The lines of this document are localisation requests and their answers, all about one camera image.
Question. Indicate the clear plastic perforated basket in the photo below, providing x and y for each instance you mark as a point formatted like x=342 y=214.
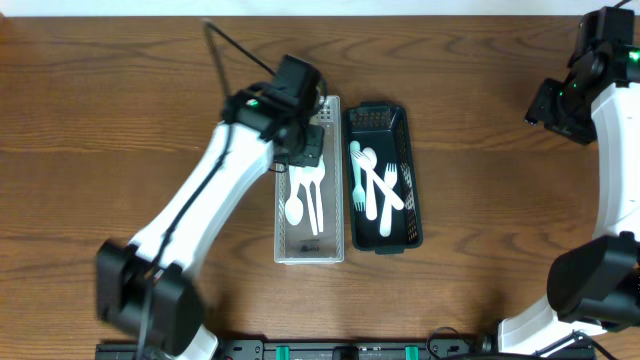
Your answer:
x=296 y=245

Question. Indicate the white plastic spoon angled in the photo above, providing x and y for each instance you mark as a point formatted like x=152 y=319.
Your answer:
x=293 y=205

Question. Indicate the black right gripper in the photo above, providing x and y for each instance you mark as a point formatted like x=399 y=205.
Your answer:
x=542 y=105

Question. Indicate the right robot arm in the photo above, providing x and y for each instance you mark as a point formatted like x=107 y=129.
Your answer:
x=593 y=289

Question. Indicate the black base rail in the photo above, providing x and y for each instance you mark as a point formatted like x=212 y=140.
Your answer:
x=257 y=350

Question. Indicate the black plastic perforated basket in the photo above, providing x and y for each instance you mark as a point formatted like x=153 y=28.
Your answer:
x=384 y=127

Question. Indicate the white plastic spoon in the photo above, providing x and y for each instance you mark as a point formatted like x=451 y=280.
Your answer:
x=371 y=204
x=306 y=180
x=318 y=176

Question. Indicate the white plastic fork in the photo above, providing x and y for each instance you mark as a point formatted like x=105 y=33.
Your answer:
x=358 y=193
x=365 y=163
x=390 y=179

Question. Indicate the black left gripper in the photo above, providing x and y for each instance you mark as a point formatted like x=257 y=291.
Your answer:
x=307 y=148

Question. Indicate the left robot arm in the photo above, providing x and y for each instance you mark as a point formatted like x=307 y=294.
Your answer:
x=146 y=288

